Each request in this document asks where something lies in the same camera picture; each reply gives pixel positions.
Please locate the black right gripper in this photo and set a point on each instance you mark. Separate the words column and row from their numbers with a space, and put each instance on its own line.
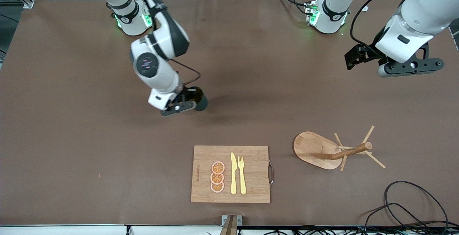
column 192, row 94

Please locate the orange slice toy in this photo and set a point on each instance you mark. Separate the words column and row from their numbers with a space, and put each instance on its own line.
column 217, row 167

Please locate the white table edge rail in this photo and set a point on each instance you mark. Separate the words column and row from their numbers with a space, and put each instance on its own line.
column 71, row 230

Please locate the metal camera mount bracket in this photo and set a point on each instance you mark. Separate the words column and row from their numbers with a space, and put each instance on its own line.
column 231, row 222

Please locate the wooden cutting board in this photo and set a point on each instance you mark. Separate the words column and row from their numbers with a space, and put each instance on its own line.
column 251, row 174

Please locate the yellow plastic fork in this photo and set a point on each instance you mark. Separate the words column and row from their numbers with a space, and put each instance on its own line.
column 242, row 181

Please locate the dark teal cup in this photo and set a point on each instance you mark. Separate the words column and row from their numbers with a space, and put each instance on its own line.
column 202, row 103

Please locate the wooden mug tree rack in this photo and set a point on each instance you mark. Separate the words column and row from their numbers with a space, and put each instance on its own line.
column 312, row 149

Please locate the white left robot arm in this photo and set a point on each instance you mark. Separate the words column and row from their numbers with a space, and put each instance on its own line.
column 412, row 23

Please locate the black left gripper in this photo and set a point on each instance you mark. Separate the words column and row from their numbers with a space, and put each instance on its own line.
column 366, row 53

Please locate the brown table cover sheet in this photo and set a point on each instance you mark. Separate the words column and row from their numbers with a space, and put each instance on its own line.
column 251, row 102

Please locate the yellow plastic knife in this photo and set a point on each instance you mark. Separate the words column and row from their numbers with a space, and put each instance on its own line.
column 233, row 177

